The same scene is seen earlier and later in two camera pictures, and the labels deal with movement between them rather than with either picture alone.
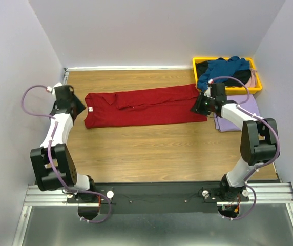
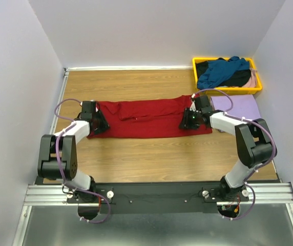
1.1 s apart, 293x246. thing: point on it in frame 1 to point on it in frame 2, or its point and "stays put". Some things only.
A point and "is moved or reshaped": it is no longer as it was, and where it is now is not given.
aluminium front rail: (273, 193) stays put
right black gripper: (196, 106) to (185, 123)
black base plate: (157, 198) stays put
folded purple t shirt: (224, 125) stays put
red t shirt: (171, 104) is moved or reshaped
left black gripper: (81, 106) to (104, 125)
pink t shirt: (251, 82) stays put
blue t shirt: (219, 68) stays put
